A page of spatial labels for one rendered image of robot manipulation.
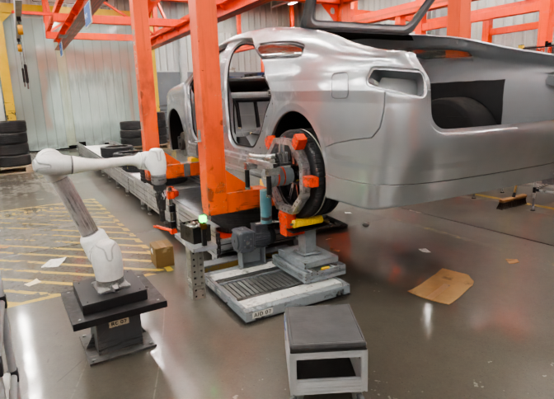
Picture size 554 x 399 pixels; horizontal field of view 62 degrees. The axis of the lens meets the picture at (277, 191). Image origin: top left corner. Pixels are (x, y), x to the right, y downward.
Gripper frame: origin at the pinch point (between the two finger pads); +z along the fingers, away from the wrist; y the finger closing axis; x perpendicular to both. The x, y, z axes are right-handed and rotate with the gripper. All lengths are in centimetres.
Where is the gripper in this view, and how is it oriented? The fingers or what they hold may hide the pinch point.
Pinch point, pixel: (161, 215)
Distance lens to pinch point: 288.4
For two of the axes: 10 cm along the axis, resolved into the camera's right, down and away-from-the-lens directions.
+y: 5.8, 1.9, -8.0
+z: 0.3, 9.7, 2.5
